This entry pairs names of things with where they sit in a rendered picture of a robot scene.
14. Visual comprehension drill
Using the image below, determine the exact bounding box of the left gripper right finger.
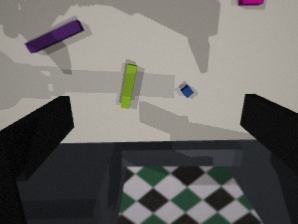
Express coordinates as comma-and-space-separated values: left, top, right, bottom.
240, 94, 298, 175

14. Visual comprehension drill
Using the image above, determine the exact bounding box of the magenta rod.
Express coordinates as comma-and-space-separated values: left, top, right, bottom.
238, 0, 264, 6

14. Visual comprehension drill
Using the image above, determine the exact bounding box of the small blue cube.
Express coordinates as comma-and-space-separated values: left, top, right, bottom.
181, 85, 194, 98

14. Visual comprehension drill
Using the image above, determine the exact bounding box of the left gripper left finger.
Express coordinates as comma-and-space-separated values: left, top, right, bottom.
0, 96, 74, 224

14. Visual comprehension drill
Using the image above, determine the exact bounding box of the purple rod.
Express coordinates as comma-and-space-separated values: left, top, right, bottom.
25, 20, 84, 53

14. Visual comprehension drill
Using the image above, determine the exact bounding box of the lime green rod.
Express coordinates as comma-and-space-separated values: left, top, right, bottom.
121, 64, 137, 109

